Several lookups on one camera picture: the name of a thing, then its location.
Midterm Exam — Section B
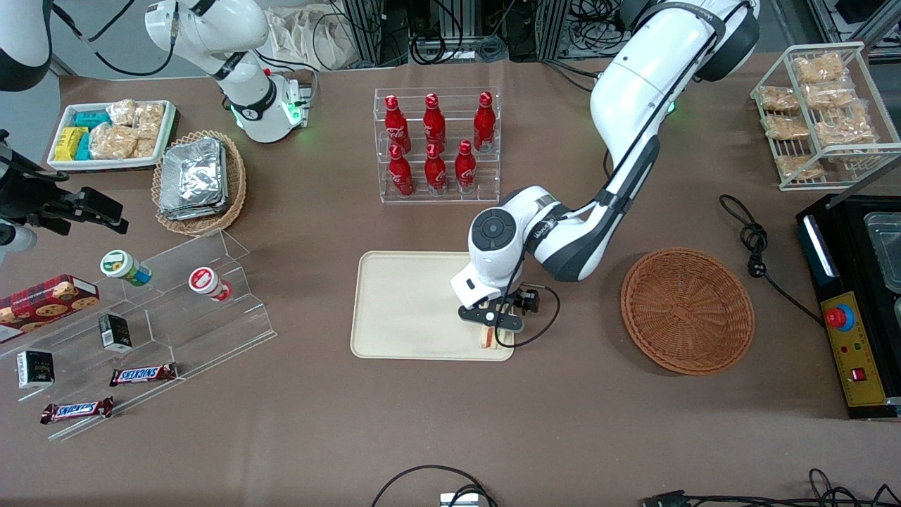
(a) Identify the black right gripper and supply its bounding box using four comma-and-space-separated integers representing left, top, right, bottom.
0, 130, 130, 237

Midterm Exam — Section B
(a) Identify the triangular sandwich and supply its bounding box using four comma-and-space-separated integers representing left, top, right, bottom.
478, 325, 516, 351

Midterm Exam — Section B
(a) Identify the white rectangular snack tray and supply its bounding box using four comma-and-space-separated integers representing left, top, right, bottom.
47, 99, 177, 173

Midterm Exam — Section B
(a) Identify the cream plastic serving tray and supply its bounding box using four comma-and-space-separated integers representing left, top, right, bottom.
351, 251, 515, 362

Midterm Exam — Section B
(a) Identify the oval wicker basket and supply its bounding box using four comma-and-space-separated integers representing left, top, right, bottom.
151, 130, 248, 237

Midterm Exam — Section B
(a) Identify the round brown wicker basket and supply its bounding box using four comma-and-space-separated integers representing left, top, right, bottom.
620, 247, 756, 375

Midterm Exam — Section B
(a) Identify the green lid cup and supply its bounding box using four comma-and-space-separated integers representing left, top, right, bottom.
99, 249, 153, 288

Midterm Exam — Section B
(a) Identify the yellow snack packet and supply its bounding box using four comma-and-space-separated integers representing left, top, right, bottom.
53, 126, 89, 162

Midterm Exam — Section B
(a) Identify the stack of foil containers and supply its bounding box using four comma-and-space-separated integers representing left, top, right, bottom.
158, 137, 230, 221

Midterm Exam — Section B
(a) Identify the red cookie box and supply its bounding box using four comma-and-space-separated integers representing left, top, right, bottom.
0, 274, 101, 345

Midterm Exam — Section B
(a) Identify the red lid cup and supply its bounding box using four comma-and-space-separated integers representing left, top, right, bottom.
187, 265, 234, 303

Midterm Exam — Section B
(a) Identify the clear acrylic bottle rack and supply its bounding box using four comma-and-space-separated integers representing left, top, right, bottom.
373, 87, 503, 205

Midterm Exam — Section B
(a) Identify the clear acrylic step shelf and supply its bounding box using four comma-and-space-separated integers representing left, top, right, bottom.
0, 229, 278, 443

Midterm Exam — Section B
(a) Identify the red cola bottle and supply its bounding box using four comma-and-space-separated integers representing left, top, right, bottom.
423, 92, 447, 149
424, 142, 448, 195
389, 144, 415, 197
384, 94, 412, 153
455, 139, 478, 194
473, 92, 497, 153

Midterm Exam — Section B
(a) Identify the snickers chocolate bar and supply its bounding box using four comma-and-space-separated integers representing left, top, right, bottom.
108, 362, 179, 388
39, 396, 115, 425

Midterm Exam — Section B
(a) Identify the small black white box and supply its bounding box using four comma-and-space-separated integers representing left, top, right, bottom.
16, 349, 56, 391

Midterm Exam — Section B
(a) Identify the white cloth bag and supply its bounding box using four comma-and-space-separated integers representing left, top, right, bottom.
266, 6, 356, 71

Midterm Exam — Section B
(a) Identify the bagged fried snack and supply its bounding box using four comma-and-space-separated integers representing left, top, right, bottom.
774, 154, 826, 182
802, 80, 858, 112
793, 52, 848, 85
815, 104, 878, 146
758, 85, 800, 113
762, 114, 812, 141

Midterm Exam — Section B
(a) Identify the black appliance with yellow panel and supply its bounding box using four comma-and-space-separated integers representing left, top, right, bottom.
795, 193, 901, 422

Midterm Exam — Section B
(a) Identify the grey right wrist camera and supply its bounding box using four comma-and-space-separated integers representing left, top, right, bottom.
0, 218, 37, 265

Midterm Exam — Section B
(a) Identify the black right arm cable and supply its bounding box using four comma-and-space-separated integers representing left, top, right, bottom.
51, 0, 178, 78

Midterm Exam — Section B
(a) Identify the black looped table cable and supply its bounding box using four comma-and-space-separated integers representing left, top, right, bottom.
370, 464, 499, 507

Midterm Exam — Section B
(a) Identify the black tangled cable with connector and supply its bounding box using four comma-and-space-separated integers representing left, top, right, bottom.
639, 468, 901, 507

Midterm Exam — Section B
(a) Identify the black power cable with plug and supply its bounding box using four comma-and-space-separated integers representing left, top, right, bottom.
719, 194, 826, 329

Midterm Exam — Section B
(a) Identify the black cable bundle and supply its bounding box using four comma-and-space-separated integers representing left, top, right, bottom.
407, 0, 511, 65

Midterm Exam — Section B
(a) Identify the white wire rack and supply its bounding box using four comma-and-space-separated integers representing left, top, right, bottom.
749, 42, 901, 192

